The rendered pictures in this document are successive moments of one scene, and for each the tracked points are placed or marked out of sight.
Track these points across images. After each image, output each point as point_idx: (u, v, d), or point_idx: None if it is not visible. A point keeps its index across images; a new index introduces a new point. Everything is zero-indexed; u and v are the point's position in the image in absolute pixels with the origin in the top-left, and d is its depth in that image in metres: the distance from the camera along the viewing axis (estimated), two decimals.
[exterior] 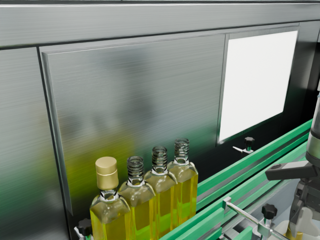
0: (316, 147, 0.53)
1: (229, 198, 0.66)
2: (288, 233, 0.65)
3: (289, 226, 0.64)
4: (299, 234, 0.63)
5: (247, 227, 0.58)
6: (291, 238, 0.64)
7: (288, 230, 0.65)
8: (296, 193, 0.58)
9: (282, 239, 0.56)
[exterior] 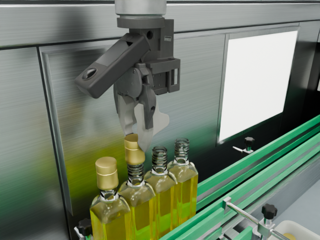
0: None
1: (229, 198, 0.66)
2: (135, 155, 0.47)
3: (135, 145, 0.46)
4: None
5: (247, 227, 0.58)
6: (141, 157, 0.47)
7: (134, 152, 0.47)
8: (141, 85, 0.41)
9: (282, 239, 0.56)
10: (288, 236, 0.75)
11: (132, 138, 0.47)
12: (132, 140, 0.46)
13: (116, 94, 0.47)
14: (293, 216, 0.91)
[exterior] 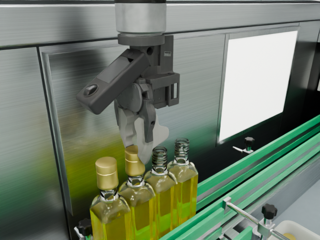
0: (150, 16, 0.38)
1: (229, 198, 0.66)
2: (135, 166, 0.48)
3: (135, 158, 0.47)
4: None
5: (247, 227, 0.58)
6: (141, 169, 0.48)
7: (134, 164, 0.47)
8: (142, 100, 0.42)
9: (282, 239, 0.56)
10: (288, 236, 0.75)
11: (132, 150, 0.48)
12: (132, 153, 0.47)
13: (116, 106, 0.48)
14: (293, 216, 0.91)
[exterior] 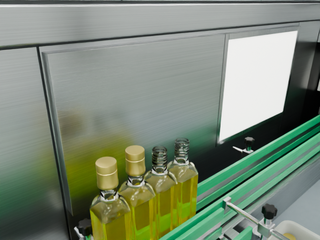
0: None
1: (229, 198, 0.66)
2: (136, 166, 0.48)
3: (135, 157, 0.47)
4: (144, 156, 0.49)
5: (247, 227, 0.58)
6: (141, 169, 0.48)
7: (135, 164, 0.48)
8: None
9: (282, 239, 0.56)
10: (288, 236, 0.75)
11: (132, 150, 0.48)
12: (133, 153, 0.47)
13: None
14: (293, 216, 0.91)
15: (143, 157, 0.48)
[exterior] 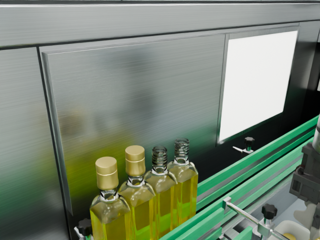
0: None
1: (229, 198, 0.66)
2: (136, 166, 0.48)
3: (135, 157, 0.47)
4: (144, 156, 0.49)
5: (247, 227, 0.58)
6: (141, 169, 0.48)
7: (135, 164, 0.48)
8: None
9: (282, 239, 0.56)
10: (288, 236, 0.75)
11: (132, 150, 0.48)
12: (133, 153, 0.47)
13: None
14: (293, 216, 0.91)
15: (143, 157, 0.48)
